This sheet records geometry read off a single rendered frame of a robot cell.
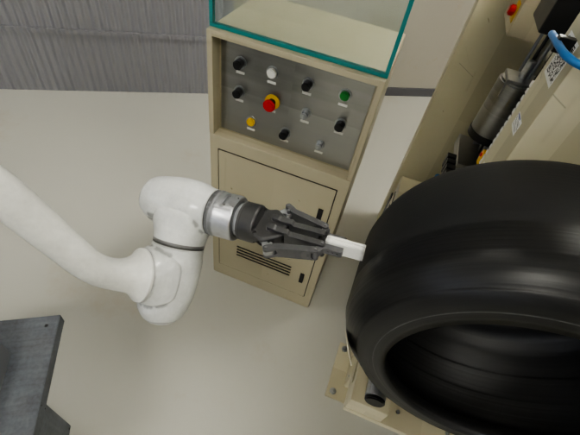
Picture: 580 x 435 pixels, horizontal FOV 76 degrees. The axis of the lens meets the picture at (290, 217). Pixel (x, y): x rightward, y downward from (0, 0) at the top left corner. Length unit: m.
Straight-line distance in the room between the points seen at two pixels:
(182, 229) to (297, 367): 1.27
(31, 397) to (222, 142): 0.94
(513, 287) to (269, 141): 1.04
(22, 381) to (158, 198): 0.70
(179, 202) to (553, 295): 0.58
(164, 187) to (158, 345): 1.26
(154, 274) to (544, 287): 0.59
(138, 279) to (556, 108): 0.78
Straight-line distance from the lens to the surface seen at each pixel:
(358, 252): 0.66
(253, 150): 1.38
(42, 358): 1.28
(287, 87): 1.26
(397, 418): 1.04
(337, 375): 1.89
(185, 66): 3.33
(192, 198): 0.72
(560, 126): 0.82
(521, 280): 0.53
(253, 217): 0.68
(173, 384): 1.85
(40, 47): 3.46
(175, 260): 0.74
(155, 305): 0.76
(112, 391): 1.89
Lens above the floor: 1.74
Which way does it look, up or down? 47 degrees down
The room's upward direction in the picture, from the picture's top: 11 degrees clockwise
